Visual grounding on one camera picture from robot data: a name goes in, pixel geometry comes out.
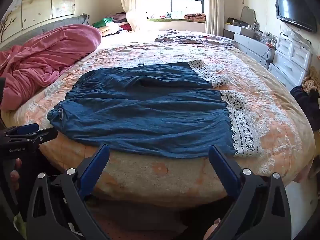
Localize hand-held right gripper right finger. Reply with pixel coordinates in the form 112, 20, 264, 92
208, 145, 292, 240

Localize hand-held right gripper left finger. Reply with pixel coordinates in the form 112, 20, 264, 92
26, 143, 111, 240

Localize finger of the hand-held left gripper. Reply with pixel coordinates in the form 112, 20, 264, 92
5, 123, 40, 137
30, 127, 58, 145

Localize blue pants with lace hems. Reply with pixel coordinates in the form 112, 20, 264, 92
47, 59, 262, 159

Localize person's left hand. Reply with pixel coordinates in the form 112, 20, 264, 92
9, 158, 22, 192

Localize peach and white quilt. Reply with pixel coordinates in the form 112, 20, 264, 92
0, 29, 317, 208

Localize pink duvet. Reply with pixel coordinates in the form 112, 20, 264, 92
0, 24, 103, 112

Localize dark clothes pile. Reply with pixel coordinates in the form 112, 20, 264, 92
290, 85, 320, 131

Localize grey headboard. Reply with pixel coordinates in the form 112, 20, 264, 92
0, 13, 90, 52

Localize yellow knit blanket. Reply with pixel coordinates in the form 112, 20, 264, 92
302, 66, 320, 95

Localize grey and white dressing table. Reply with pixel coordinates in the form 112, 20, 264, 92
223, 23, 277, 66

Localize white chest of drawers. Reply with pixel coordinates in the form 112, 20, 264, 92
268, 34, 313, 92

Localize pile of colourful clothes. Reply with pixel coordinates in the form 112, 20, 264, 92
92, 12, 133, 37

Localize clear plastic bag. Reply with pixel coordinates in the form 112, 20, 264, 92
279, 28, 301, 41

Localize patterned window seat cushion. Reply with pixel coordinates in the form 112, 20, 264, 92
184, 12, 206, 22

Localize curved vanity mirror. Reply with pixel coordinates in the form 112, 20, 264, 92
240, 5, 257, 25

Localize sheer white curtain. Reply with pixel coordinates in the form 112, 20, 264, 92
121, 0, 148, 32

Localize cream curtain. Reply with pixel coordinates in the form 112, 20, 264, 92
204, 0, 226, 36

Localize black cable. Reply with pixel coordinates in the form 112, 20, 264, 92
259, 46, 272, 68

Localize blossom wall painting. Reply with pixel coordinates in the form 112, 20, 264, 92
0, 0, 76, 43

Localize wall television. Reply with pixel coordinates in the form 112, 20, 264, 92
275, 0, 317, 33

